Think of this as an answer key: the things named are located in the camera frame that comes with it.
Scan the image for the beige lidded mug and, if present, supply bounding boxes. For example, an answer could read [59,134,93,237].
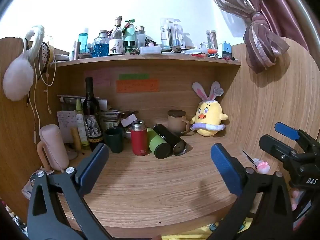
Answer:
[167,109,190,136]

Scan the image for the green sticky note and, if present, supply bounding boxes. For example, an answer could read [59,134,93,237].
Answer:
[119,73,150,80]

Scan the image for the stack of small boxes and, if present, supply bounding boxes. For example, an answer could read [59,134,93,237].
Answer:
[100,109,138,131]

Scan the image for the pink sticky note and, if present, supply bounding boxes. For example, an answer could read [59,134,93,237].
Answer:
[85,70,112,87]

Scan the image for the yellow chick plush toy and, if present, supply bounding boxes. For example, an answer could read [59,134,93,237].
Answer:
[190,81,229,137]

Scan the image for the white note paper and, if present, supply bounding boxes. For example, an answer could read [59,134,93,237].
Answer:
[57,110,78,143]

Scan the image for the red thermos bottle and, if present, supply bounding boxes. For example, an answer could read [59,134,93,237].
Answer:
[130,120,148,156]

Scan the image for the light blue plastic bottle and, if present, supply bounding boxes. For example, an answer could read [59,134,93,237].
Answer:
[78,27,89,53]

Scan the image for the dark wine bottle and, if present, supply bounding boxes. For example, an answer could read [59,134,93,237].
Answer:
[82,77,104,151]

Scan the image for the yellow-green spray bottle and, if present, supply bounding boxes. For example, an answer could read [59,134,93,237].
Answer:
[75,99,90,146]

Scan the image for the white fluffy earmuffs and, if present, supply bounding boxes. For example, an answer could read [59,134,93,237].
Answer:
[2,25,45,102]

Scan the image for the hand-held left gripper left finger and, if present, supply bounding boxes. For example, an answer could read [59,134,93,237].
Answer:
[27,143,113,240]

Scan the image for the clear cylinder of sticks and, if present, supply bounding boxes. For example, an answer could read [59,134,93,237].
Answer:
[206,29,219,50]

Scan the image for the orange sticky note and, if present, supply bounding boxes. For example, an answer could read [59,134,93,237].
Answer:
[116,79,160,93]

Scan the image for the green thermos bottle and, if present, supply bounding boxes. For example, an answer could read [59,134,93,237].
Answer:
[147,127,173,159]

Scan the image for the dark green cup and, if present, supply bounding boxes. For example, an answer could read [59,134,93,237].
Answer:
[104,127,124,154]

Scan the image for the clear bottle silver cap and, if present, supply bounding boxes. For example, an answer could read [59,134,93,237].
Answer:
[135,25,146,48]

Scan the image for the blue pencil sharpener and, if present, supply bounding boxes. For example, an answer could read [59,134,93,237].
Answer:
[217,41,232,59]

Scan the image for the wooden shelf board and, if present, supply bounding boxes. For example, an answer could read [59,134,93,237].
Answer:
[49,54,242,68]

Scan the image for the yellow tube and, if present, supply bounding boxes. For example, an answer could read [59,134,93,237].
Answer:
[71,127,82,152]

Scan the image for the white earphone cable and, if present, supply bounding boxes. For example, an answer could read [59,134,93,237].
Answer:
[32,37,57,143]

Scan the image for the clear labelled liquor bottle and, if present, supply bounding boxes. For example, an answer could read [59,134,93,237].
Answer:
[109,16,125,56]

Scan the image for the pink striped curtain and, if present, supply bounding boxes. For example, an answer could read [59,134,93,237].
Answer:
[201,0,312,74]

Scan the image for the polka dot headband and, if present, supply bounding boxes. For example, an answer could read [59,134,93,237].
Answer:
[41,41,54,81]

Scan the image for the toothbrush blister pack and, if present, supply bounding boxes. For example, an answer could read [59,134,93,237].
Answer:
[160,17,186,48]

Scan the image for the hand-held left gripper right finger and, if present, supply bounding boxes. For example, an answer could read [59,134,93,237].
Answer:
[207,143,293,240]

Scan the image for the pink handled cup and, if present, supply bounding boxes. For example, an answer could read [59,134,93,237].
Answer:
[37,124,70,172]

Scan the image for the black pen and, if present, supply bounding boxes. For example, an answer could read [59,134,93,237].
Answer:
[242,151,256,167]

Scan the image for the white plastic box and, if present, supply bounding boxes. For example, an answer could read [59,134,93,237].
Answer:
[139,46,161,55]

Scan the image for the pink paw toy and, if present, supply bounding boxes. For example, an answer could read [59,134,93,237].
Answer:
[257,161,271,173]

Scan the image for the black thermos bottle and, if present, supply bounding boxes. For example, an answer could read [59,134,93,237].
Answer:
[153,124,188,157]

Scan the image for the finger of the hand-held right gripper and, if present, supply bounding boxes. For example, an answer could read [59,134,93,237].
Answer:
[259,134,304,167]
[275,122,320,153]

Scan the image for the yellow printed cloth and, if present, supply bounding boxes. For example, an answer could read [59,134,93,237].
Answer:
[160,216,253,240]

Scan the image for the green pump bottle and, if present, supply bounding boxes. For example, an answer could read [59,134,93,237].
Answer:
[124,19,136,46]

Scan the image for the blue glass bottle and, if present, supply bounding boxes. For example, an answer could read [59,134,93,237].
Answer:
[93,30,110,57]

